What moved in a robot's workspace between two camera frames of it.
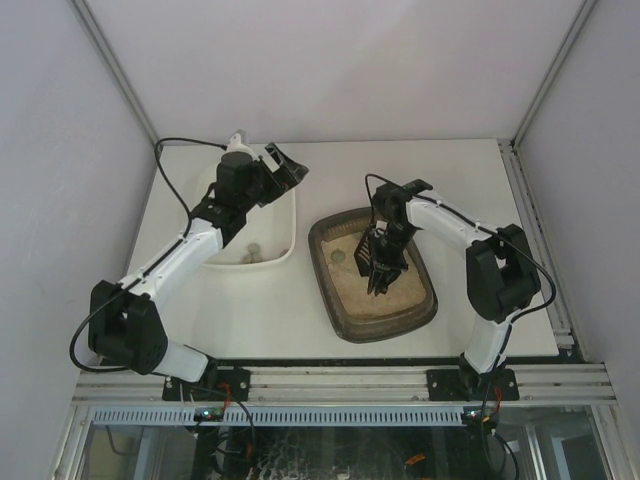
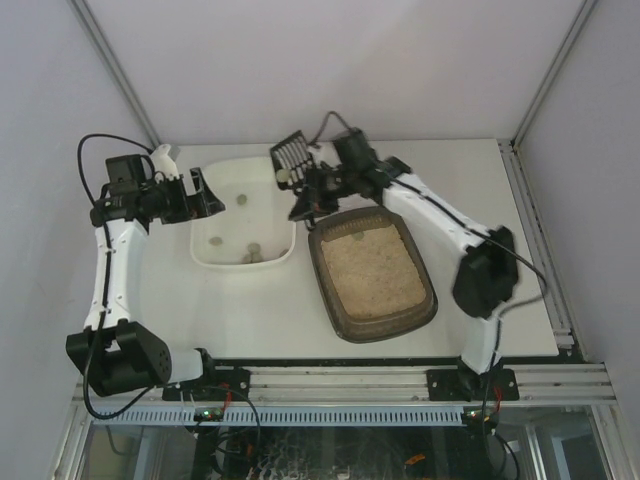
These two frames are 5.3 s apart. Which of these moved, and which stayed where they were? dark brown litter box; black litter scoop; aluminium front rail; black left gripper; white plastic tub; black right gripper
Moved: black left gripper; black right gripper; black litter scoop
Stayed: white plastic tub; aluminium front rail; dark brown litter box
